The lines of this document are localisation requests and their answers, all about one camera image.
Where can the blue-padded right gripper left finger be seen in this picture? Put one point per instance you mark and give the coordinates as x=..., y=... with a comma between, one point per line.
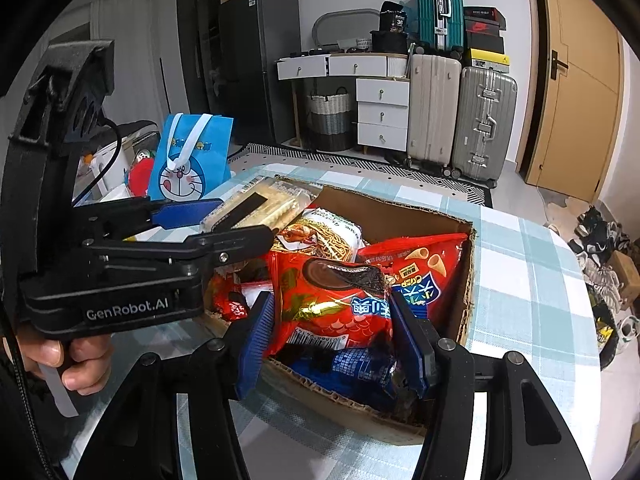
x=255, y=342

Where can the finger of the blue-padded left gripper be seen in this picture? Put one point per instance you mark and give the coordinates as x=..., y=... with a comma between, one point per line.
x=174, y=215
x=216, y=250

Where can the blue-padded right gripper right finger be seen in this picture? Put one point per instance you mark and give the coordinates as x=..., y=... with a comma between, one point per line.
x=412, y=346

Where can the blue cookie packet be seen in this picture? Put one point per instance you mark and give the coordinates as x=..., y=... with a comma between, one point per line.
x=365, y=375

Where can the red chocolate cookie packet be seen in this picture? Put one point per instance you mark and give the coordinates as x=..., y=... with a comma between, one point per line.
x=326, y=303

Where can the red corn chips bag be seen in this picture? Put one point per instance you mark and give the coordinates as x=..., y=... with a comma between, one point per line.
x=424, y=269

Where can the clear cracker pack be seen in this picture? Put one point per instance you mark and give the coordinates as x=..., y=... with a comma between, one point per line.
x=264, y=201

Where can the orange white noodle snack packet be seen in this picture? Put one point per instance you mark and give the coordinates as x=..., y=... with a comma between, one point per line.
x=320, y=233

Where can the white red noodle packet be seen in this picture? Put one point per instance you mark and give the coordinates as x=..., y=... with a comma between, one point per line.
x=232, y=299

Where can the person's left hand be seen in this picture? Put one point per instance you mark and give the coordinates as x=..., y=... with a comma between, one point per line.
x=86, y=362

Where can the blue Doraemon tote bag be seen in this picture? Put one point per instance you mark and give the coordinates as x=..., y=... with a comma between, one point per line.
x=191, y=158

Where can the white electric kettle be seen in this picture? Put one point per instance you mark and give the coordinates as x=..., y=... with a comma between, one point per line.
x=111, y=166

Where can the brown cardboard box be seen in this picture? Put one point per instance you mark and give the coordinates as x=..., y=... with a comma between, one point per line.
x=379, y=220

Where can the plaid blue tablecloth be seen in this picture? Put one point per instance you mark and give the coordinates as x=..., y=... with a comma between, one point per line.
x=528, y=296

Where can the woven laundry basket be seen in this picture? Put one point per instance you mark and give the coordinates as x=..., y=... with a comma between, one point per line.
x=330, y=121

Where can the black trash bin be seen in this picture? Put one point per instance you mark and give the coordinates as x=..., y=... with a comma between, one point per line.
x=607, y=334

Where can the dark grey refrigerator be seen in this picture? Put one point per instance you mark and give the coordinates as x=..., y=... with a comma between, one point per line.
x=254, y=35

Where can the silver hard suitcase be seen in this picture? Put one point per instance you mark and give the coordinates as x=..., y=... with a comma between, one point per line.
x=486, y=108

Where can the white drawer desk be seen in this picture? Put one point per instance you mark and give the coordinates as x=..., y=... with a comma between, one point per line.
x=382, y=90

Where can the beige hard suitcase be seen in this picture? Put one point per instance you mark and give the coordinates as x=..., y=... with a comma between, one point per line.
x=434, y=92

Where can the wooden door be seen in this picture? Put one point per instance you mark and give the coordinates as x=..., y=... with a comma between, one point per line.
x=574, y=98

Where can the stacked shoe boxes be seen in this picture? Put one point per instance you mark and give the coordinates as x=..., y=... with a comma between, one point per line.
x=484, y=43

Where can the teal hard suitcase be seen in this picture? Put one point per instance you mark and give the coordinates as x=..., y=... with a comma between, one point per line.
x=441, y=26

